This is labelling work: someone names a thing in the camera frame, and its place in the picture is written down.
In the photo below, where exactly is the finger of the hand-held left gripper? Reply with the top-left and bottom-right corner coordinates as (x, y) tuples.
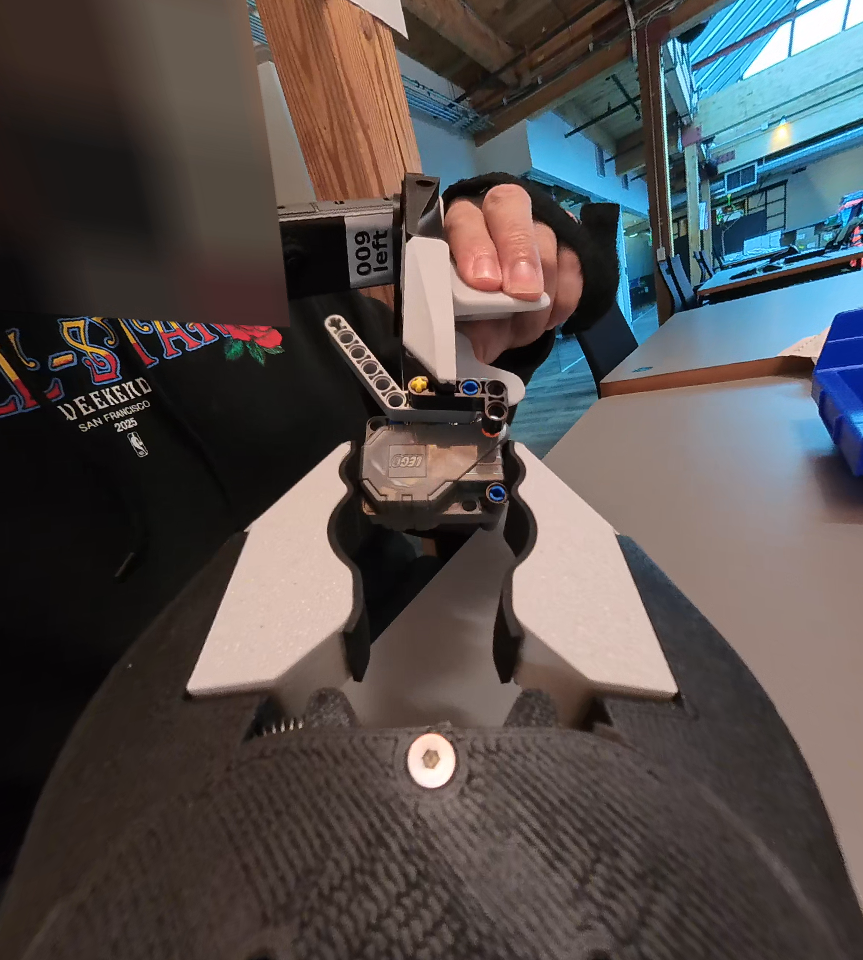
(399, 236), (458, 394)

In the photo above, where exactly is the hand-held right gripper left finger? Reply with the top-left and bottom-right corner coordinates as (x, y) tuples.
(185, 441), (374, 712)

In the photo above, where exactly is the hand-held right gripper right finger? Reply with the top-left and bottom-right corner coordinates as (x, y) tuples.
(491, 441), (680, 727)

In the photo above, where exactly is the grey toy brick motor assembly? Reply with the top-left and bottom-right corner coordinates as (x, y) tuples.
(358, 373), (515, 535)

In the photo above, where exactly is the grey desk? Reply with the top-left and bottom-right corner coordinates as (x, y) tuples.
(360, 373), (863, 960)
(598, 258), (863, 399)

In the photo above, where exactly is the person's left hand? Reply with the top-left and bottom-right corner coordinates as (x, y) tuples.
(440, 172), (622, 370)

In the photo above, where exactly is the wooden pillar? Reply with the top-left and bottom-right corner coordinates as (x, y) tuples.
(255, 0), (424, 205)

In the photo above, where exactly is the black office chair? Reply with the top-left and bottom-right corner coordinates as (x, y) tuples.
(574, 296), (640, 400)
(658, 253), (703, 310)

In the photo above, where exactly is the black printed hoodie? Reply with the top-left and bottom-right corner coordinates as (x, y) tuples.
(0, 292), (444, 886)

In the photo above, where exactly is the white paper sheet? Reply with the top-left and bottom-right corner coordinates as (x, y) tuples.
(347, 0), (410, 37)

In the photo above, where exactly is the wooden background table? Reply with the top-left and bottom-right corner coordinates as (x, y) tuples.
(696, 246), (863, 305)

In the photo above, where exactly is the skylight window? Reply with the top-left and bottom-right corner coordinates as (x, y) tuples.
(690, 0), (863, 80)

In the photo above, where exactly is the wooden post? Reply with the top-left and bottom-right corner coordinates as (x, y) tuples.
(635, 22), (679, 325)

